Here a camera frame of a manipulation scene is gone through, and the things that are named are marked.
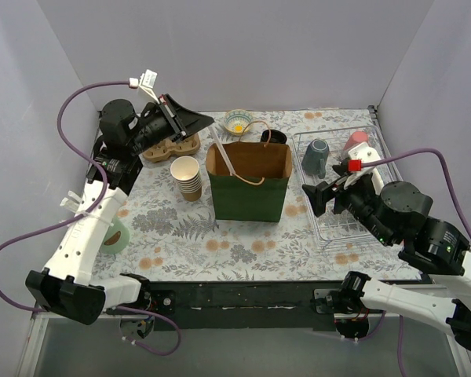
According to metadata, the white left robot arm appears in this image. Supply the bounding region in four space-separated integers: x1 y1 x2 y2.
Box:
25 94 214 325

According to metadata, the green brown paper bag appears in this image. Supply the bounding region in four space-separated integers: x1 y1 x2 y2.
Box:
205 140 293 223

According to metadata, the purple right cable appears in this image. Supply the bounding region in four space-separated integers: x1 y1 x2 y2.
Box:
360 148 471 377

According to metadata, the stack of black lids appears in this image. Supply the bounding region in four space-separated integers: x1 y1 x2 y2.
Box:
260 129 287 145

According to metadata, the cardboard cup carrier tray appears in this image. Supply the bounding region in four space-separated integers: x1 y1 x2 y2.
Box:
141 134 201 163

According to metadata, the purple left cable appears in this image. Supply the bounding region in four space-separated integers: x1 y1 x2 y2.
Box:
0 80 182 357

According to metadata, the white wire dish rack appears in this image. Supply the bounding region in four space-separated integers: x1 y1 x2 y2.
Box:
293 125 424 249

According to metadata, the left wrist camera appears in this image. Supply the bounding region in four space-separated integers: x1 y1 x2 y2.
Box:
128 69 159 103

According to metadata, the green straw holder cup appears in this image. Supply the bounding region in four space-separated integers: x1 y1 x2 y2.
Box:
99 216 130 255

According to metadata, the pink plastic cup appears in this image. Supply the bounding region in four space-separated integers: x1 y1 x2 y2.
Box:
343 131 369 152

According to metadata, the floral tablecloth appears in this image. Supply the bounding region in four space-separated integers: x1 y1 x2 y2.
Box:
93 110 414 281

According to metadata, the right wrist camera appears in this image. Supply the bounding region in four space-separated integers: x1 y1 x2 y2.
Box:
332 142 384 192

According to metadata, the stack of paper cups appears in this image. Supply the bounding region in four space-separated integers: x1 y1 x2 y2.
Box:
170 156 203 202

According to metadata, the single white straw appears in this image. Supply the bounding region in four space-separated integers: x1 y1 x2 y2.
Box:
208 125 236 176

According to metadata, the dark teal mug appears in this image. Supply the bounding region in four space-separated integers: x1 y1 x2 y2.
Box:
301 138 330 179

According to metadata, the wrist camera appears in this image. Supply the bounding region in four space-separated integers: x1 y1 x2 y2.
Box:
332 142 384 192
128 69 159 103

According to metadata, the yellow patterned bowl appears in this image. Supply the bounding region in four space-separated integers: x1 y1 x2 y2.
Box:
223 109 254 136

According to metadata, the purple cable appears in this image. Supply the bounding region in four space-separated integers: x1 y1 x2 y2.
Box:
360 148 471 377
0 80 182 357

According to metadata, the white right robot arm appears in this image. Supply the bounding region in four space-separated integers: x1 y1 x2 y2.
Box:
302 175 471 351

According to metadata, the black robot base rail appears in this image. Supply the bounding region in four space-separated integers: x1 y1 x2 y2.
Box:
105 279 378 335

